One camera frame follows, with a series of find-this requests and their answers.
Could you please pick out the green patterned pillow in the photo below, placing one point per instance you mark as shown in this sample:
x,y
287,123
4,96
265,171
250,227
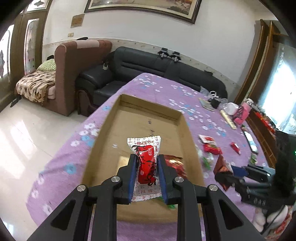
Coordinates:
x,y
47,65

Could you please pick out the spare black gripper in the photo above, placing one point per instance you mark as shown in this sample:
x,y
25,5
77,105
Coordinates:
x,y
163,52
174,56

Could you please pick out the framed wall painting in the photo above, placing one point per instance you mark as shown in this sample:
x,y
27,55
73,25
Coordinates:
x,y
138,5

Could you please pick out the clear green edged snack packet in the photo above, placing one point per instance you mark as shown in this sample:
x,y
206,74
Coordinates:
x,y
207,161

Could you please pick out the black slipper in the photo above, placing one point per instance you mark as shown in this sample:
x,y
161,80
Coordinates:
x,y
16,102

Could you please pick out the brown patterned blanket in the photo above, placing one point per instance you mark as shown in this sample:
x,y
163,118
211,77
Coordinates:
x,y
34,83

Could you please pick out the black smartphone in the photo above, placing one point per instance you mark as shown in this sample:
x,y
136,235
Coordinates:
x,y
251,141

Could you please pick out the white round container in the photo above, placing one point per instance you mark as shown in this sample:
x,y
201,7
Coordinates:
x,y
231,108

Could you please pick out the silver black device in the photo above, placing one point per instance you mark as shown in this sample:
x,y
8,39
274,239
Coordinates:
x,y
106,66

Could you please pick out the cream tube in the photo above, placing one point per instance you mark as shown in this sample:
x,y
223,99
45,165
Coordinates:
x,y
227,118

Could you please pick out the bottle in pink knitted sleeve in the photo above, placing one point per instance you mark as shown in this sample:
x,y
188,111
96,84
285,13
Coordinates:
x,y
243,114

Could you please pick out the wooden wall plaque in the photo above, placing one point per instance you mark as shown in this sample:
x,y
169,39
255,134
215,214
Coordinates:
x,y
77,20

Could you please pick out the grey booklet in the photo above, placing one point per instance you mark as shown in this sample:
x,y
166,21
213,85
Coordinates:
x,y
204,103

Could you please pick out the brown armchair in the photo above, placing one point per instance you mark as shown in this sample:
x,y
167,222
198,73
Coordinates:
x,y
69,76

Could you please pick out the wooden glass doors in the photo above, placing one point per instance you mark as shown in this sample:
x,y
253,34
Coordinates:
x,y
30,46

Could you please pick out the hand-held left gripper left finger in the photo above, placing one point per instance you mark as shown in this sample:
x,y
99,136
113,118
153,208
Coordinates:
x,y
133,176

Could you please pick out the shallow cardboard box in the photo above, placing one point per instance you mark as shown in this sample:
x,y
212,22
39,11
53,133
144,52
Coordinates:
x,y
138,125

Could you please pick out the white red snack packet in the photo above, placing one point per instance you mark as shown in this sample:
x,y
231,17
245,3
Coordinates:
x,y
146,166
207,138

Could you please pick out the person's right hand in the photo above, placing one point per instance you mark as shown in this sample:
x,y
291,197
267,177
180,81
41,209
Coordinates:
x,y
261,217

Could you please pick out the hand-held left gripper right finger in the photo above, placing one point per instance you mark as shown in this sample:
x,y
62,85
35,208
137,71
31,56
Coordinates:
x,y
161,178

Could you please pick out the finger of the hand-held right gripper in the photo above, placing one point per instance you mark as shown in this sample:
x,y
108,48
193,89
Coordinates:
x,y
231,179
238,171

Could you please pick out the bright window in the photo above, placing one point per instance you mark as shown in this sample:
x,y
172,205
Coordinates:
x,y
277,92

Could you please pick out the dark red gold snack packet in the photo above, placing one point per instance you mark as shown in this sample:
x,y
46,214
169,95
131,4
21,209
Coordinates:
x,y
222,168
177,165

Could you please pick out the black leather sofa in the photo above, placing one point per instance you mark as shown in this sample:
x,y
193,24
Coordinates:
x,y
138,62

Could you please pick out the slim dark red snack packet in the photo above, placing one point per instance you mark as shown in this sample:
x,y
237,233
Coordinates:
x,y
235,147

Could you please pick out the wooden sideboard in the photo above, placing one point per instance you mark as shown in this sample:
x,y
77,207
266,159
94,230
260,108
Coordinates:
x,y
261,120

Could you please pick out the purple floral tablecloth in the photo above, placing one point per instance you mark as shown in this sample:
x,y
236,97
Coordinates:
x,y
161,92

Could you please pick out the red gold label snack packet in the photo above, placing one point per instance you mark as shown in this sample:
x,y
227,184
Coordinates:
x,y
211,148

